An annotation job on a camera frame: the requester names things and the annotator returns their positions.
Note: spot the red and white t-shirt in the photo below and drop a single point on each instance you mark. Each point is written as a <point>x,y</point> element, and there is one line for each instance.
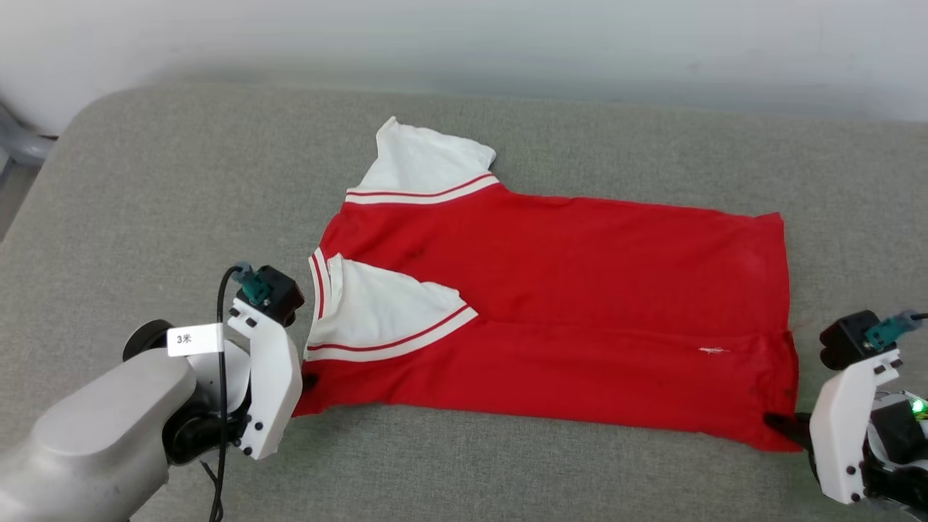
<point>565,290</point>

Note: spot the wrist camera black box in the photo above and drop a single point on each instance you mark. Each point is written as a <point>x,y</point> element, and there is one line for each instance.
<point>844,341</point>
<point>283,293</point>

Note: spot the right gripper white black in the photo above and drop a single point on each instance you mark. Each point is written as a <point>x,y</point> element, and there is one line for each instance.
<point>837,435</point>

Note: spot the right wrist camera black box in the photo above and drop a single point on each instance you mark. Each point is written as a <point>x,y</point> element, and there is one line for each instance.
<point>844,341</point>

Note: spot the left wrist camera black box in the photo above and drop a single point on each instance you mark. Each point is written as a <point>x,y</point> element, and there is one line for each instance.
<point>283,293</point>

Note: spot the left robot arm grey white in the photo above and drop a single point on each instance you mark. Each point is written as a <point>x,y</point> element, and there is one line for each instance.
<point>87,449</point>

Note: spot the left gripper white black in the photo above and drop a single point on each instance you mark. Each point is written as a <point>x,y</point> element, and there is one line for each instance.
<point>272,384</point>

